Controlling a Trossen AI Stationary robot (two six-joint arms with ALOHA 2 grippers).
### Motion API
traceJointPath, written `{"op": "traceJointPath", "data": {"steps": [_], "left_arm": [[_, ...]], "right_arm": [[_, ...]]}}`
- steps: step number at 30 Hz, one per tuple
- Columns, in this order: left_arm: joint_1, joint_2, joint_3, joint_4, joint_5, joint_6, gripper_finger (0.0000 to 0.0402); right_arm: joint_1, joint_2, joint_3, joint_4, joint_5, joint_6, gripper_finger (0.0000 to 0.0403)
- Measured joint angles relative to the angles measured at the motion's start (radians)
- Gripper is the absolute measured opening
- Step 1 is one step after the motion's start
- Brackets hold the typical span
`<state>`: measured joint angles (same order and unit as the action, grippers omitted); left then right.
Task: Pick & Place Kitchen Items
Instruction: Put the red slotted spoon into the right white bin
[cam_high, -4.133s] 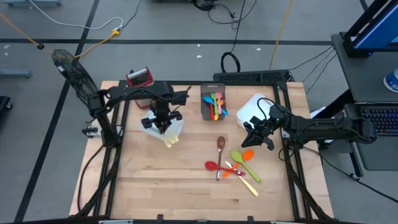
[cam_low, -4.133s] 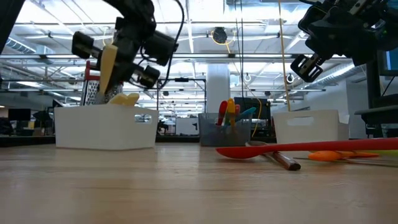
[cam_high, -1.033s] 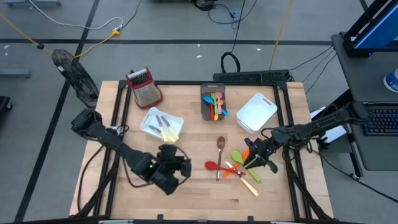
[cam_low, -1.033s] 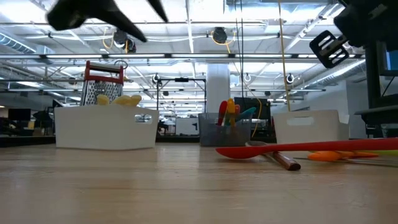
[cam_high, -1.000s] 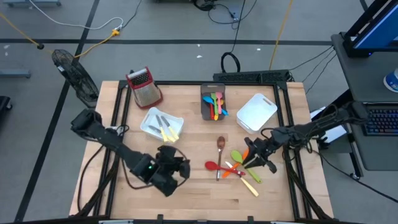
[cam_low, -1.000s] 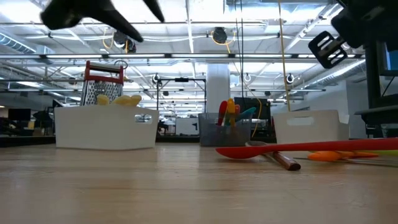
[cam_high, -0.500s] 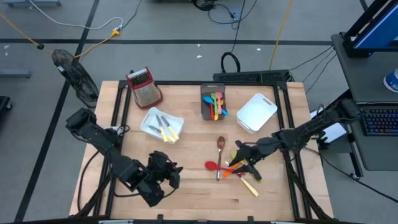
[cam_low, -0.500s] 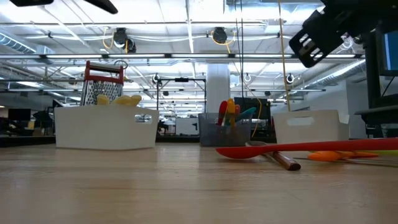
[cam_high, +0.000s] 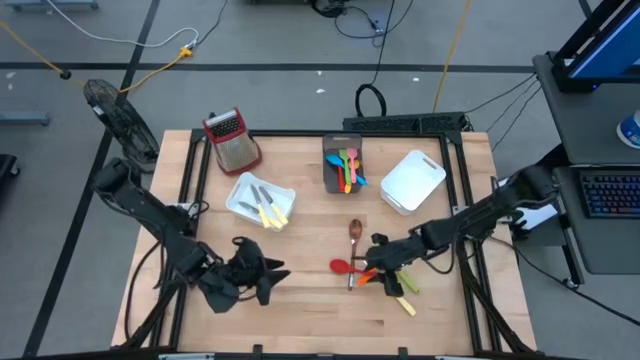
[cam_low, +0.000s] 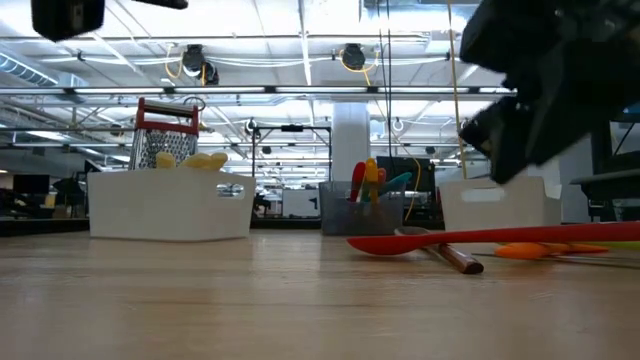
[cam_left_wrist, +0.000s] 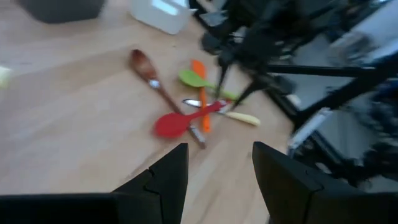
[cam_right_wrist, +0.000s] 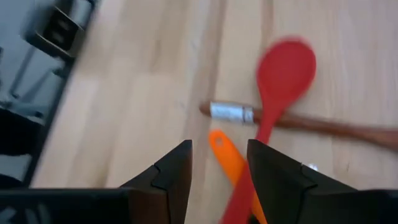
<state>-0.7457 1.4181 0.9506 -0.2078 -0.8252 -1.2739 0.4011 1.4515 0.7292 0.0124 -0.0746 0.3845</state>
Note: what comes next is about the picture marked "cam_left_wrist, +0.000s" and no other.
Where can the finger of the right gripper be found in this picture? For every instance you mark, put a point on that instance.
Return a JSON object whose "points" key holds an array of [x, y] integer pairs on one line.
{"points": [[221, 81], [248, 91]]}

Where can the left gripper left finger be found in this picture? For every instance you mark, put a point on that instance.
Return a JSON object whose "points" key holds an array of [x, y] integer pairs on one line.
{"points": [[161, 196]]}

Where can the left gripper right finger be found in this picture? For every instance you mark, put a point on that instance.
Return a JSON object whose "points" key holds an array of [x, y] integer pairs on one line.
{"points": [[295, 196]]}

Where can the orange silicone spatula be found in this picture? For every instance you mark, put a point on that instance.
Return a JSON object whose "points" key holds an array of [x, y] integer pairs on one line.
{"points": [[200, 68]]}

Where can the green silicone spoon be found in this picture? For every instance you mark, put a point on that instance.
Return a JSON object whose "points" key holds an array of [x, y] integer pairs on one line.
{"points": [[191, 79]]}

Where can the red silicone spoon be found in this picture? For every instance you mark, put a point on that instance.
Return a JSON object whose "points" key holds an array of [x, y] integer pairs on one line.
{"points": [[174, 124]]}

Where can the grey plastic bin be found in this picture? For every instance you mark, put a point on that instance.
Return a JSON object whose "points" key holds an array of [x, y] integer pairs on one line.
{"points": [[62, 9]]}

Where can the silver metal bracket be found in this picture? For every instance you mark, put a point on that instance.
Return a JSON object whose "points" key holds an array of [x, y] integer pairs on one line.
{"points": [[306, 130]]}

